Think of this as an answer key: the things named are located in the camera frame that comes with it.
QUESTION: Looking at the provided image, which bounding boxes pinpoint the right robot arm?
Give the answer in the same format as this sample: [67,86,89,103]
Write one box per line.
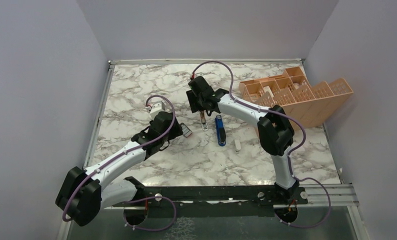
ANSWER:
[186,76,299,204]

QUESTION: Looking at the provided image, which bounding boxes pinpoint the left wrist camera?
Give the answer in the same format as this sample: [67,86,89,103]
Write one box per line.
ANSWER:
[146,101,166,120]

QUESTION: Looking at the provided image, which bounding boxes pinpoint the small white brown eraser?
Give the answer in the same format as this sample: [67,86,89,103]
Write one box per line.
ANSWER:
[199,111,209,131]

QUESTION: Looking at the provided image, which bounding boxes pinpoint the blue stapler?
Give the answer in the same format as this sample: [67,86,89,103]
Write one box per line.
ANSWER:
[215,115,226,147]

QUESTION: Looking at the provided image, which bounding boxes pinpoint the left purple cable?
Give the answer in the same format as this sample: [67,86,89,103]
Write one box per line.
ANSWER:
[61,95,178,232]

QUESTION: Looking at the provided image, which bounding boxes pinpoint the white tube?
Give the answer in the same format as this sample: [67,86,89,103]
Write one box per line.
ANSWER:
[234,139,242,152]

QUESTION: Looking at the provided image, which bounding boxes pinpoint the staple box tray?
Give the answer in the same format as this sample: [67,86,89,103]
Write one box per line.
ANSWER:
[180,122,193,138]

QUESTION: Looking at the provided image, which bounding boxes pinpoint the aluminium front frame rail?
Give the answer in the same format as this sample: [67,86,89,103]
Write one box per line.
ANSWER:
[102,182,360,208]

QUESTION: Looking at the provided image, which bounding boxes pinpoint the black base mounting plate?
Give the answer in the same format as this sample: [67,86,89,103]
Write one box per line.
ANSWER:
[115,185,308,218]

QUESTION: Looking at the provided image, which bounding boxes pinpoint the purple cable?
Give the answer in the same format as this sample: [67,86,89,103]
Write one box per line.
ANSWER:
[61,95,178,232]
[190,60,332,230]

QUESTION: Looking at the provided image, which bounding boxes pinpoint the peach plastic desk organizer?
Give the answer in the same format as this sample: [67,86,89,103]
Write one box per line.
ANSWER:
[238,67,354,128]

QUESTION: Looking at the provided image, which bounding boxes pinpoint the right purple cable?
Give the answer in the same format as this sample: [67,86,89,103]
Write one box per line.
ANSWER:
[190,60,332,230]

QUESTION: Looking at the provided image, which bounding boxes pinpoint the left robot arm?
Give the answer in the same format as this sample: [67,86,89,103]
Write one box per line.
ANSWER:
[55,111,183,227]

